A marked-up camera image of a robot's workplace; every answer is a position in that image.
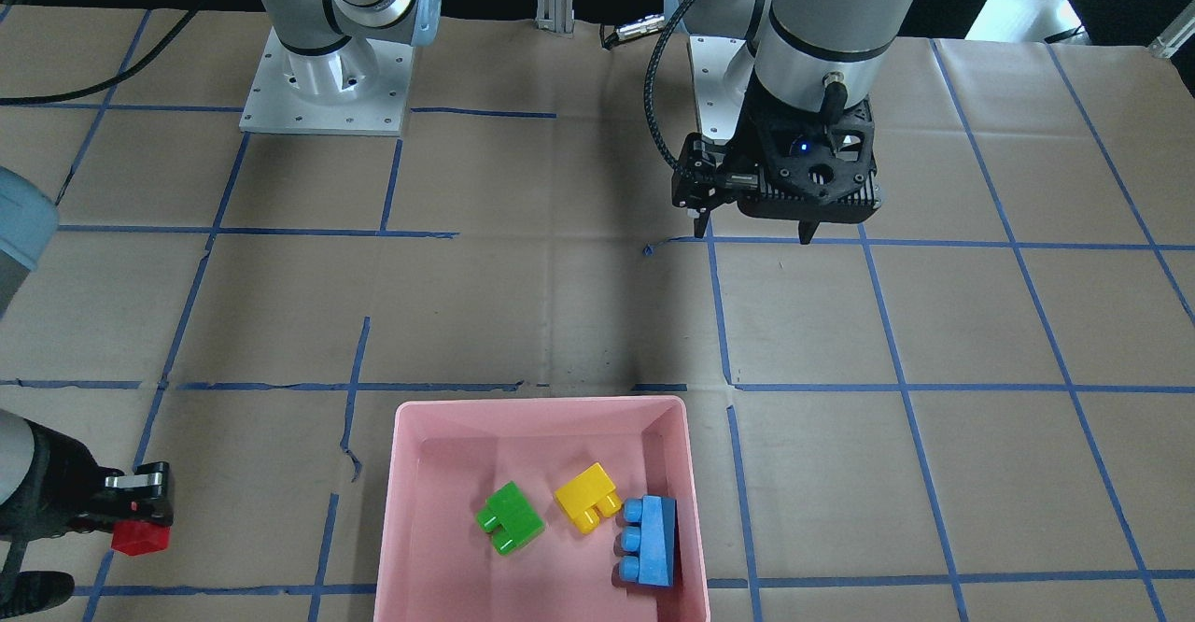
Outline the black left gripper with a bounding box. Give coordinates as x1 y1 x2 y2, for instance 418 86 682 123
691 90 883 245

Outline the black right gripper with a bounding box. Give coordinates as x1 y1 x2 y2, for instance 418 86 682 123
27 423 176 540

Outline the red toy block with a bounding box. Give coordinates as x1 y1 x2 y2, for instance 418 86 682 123
110 521 172 558

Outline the yellow toy block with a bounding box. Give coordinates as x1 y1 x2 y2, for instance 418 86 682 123
554 463 624 534

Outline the blue toy block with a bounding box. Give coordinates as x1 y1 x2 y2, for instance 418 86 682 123
615 494 678 589

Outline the green toy block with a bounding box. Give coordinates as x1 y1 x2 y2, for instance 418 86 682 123
474 481 546 558

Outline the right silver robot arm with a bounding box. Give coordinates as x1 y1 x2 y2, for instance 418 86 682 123
4 0 443 558

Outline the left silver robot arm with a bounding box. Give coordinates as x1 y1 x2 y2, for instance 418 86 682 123
643 0 913 244

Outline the pink plastic box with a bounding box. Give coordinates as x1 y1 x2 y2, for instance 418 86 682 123
373 395 711 621

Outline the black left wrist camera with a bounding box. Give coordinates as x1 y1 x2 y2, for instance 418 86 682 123
672 133 760 213

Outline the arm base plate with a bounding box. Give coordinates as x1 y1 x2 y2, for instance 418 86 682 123
688 35 754 147
239 32 415 137

